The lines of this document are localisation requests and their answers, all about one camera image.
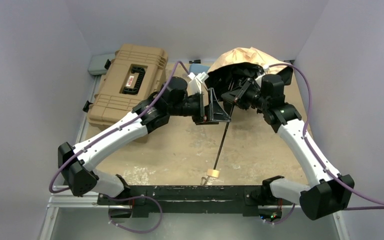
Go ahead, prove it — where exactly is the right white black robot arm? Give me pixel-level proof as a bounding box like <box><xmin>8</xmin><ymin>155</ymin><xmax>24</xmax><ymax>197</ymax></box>
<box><xmin>221</xmin><ymin>74</ymin><xmax>355</xmax><ymax>220</ymax></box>

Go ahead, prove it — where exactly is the beige umbrella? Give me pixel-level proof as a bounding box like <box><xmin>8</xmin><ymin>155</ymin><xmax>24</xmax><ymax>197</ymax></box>
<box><xmin>200</xmin><ymin>46</ymin><xmax>294</xmax><ymax>186</ymax></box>

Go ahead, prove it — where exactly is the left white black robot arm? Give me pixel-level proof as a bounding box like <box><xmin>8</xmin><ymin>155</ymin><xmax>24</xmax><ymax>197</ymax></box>
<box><xmin>57</xmin><ymin>77</ymin><xmax>231</xmax><ymax>198</ymax></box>

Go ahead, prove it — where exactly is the tan plastic tool case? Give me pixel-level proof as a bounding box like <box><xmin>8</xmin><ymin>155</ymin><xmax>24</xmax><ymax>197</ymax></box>
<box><xmin>87</xmin><ymin>44</ymin><xmax>168</xmax><ymax>131</ymax></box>

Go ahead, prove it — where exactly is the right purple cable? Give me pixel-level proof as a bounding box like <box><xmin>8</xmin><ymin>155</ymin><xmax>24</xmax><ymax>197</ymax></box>
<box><xmin>261</xmin><ymin>62</ymin><xmax>384</xmax><ymax>226</ymax></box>

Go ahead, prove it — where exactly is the grey metal corner box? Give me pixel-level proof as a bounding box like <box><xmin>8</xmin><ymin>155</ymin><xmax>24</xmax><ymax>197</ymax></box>
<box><xmin>88</xmin><ymin>53</ymin><xmax>115</xmax><ymax>76</ymax></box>

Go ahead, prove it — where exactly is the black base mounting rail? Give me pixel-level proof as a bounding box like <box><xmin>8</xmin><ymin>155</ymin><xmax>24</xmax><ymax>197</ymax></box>
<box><xmin>97</xmin><ymin>185</ymin><xmax>279</xmax><ymax>218</ymax></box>

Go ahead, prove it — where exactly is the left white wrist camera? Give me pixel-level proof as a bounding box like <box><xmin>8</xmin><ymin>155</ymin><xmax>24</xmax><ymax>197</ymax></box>
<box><xmin>187</xmin><ymin>72</ymin><xmax>209</xmax><ymax>95</ymax></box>

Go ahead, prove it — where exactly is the blue umbrella sleeve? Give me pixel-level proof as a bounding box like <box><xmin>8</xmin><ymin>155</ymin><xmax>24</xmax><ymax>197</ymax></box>
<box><xmin>188</xmin><ymin>63</ymin><xmax>210</xmax><ymax>75</ymax></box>

